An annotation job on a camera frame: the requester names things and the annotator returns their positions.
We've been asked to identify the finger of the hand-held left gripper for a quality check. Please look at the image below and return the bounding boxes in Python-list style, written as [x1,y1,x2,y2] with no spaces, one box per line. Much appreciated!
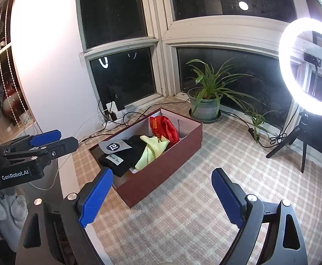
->
[38,136,79,161]
[29,129,62,148]

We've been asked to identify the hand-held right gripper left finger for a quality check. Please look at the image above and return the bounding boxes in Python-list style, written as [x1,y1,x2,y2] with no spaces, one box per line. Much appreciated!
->
[15,167,114,265]

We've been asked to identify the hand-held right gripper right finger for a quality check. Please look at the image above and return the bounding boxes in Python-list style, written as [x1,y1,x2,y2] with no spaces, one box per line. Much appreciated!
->
[211,168,307,265]

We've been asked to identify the grey foil packet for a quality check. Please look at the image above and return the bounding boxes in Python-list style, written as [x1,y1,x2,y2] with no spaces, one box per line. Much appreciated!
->
[98,139,131,155]

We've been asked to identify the black knit glove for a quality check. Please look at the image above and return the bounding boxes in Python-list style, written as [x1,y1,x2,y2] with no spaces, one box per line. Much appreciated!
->
[98,135,148,178]

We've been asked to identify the brown cardboard box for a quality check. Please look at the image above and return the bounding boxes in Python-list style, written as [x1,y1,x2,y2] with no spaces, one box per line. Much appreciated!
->
[89,108,203,209]

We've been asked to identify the yellow-green cloth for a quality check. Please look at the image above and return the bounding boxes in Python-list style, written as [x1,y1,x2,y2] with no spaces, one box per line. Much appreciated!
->
[135,135,170,172]

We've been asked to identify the red cloth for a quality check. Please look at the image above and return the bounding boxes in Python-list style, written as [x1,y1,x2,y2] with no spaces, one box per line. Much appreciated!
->
[149,116,180,144]

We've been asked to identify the person's left hand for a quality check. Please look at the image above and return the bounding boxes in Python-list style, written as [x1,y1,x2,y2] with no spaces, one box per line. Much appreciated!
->
[0,190,29,252]

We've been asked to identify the checked tablecloth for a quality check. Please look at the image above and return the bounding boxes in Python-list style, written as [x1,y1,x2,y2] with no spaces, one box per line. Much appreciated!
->
[0,99,322,265]

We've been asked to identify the brown ceramic vase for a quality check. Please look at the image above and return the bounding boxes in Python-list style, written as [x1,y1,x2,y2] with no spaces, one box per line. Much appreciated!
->
[1,83,22,122]

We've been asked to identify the white power strip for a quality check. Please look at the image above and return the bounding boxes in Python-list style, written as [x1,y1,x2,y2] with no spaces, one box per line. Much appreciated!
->
[103,110,129,132]

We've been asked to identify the large black power adapter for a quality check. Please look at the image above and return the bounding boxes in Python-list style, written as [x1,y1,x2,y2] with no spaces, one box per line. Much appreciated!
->
[114,94,126,111]

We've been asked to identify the black tripod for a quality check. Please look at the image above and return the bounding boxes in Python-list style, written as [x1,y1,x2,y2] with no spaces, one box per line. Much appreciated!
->
[266,112,313,174]

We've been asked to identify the small green plant shoot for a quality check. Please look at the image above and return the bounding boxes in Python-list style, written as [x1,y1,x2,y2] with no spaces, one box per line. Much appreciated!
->
[234,99,281,143]

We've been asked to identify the potted green plant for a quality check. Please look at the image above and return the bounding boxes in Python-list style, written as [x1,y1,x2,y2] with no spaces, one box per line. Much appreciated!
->
[186,58,263,122]

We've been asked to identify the wooden shelf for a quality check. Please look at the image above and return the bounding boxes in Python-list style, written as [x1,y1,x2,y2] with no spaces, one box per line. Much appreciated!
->
[0,0,37,144]

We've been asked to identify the black phone clamp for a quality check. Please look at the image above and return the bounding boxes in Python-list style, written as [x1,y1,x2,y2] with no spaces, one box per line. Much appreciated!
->
[303,52,322,67]

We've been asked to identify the white cable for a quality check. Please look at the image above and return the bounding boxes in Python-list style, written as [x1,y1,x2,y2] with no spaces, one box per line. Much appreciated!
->
[30,112,108,191]

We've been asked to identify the black ring light cable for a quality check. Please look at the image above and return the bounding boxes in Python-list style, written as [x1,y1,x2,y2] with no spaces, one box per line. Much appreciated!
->
[222,108,299,150]

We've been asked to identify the white bead strings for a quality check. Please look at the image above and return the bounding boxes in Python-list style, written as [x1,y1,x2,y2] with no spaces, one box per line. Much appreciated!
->
[0,0,25,129]

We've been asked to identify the black charging cable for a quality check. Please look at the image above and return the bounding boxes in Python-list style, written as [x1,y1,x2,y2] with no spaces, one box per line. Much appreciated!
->
[81,102,183,144]

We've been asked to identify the white ring light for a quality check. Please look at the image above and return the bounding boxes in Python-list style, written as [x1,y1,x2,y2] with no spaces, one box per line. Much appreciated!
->
[278,17,322,116]

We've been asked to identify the white window frame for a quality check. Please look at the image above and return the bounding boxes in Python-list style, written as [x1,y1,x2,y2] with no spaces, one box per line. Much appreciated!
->
[74,0,322,144]

